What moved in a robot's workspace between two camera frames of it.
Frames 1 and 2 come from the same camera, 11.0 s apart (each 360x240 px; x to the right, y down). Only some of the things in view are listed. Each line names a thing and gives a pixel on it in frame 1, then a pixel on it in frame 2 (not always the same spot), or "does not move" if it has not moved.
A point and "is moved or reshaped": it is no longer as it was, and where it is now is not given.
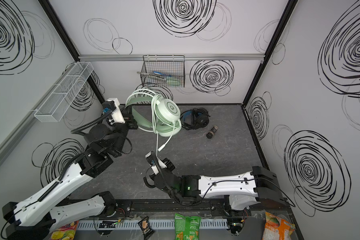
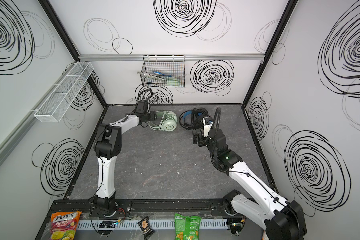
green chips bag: x=187 y=227 does not move
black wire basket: x=163 y=71 does not move
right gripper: x=168 y=165 -> x=198 y=139
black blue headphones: x=194 y=119 does not move
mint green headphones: x=151 y=113 is moved or reshaped
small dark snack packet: x=145 y=225 does not move
